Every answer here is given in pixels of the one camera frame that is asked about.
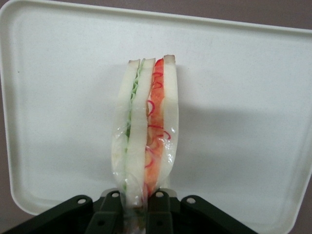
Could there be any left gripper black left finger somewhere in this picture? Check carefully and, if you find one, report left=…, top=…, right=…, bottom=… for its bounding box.
left=0, top=191, right=125, bottom=234

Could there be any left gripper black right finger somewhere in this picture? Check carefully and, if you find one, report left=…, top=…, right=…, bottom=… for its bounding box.
left=145, top=191, right=259, bottom=234

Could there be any triangle sandwich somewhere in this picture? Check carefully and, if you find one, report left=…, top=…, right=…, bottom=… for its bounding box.
left=110, top=54, right=180, bottom=234

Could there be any cream plastic tray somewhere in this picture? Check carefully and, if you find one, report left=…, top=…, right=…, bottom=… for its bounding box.
left=0, top=0, right=312, bottom=233

